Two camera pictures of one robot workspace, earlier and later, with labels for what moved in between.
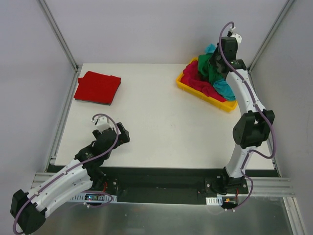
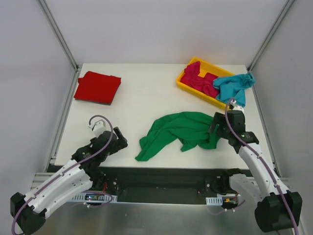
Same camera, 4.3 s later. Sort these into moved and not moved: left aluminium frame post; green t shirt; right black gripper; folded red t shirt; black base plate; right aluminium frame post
Moved: right black gripper; green t shirt
Not moved: left aluminium frame post; folded red t shirt; black base plate; right aluminium frame post
